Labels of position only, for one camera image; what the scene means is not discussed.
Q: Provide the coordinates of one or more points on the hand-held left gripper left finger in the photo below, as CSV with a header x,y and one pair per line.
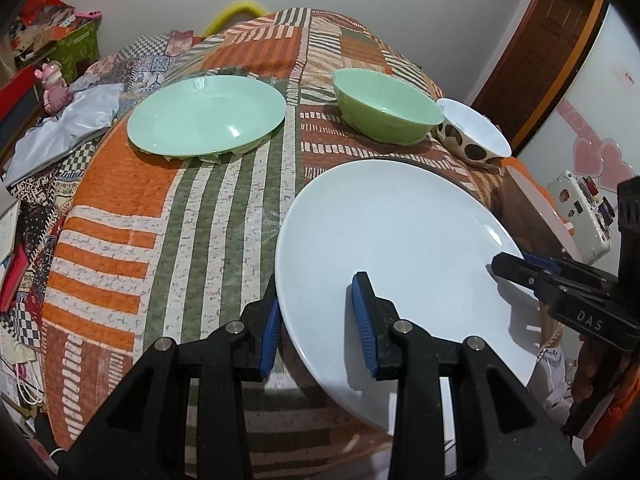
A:
x,y
270,341

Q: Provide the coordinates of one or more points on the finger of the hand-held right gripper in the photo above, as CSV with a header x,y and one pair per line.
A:
x,y
542,261
515,271

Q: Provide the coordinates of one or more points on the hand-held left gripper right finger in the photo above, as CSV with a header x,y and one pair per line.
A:
x,y
361,325

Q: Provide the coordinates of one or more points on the large white plate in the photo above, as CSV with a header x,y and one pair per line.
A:
x,y
400,240

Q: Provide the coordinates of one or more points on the white bowl with brown dots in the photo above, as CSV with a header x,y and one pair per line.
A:
x,y
475,127

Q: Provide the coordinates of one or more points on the green bowl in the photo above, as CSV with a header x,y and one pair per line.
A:
x,y
385,110

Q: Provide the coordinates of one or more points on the green plate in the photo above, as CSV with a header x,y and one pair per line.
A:
x,y
205,115

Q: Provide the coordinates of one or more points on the person's right forearm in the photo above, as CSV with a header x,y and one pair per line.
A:
x,y
617,410

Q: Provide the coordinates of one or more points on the person's right hand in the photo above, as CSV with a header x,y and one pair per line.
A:
x,y
592,370

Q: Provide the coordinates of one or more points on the white fridge with magnets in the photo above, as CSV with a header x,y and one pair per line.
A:
x,y
582,210

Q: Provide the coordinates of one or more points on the white printed cloth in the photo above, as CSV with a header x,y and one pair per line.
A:
x,y
554,365

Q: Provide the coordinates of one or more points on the pink heart stickers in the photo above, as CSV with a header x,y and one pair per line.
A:
x,y
600,162

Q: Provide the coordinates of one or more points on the orange green striped patchwork quilt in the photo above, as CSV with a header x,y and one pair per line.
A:
x,y
210,240

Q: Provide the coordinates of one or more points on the white wardrobe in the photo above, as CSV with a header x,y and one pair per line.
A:
x,y
585,95

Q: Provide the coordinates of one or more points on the brown wooden door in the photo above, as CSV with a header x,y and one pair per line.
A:
x,y
540,60

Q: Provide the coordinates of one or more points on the grey plastic bag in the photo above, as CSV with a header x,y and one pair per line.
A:
x,y
70,130

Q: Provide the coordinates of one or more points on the checkered patchwork blanket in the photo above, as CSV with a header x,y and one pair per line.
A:
x,y
145,60

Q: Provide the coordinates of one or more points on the yellow plastic object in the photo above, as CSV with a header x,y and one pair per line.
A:
x,y
235,12

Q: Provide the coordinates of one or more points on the pink toy figure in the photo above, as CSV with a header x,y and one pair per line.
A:
x,y
52,90

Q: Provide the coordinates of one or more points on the green box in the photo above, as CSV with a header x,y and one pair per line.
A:
x,y
75,50

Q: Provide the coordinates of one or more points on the red box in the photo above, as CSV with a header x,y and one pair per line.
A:
x,y
15,95

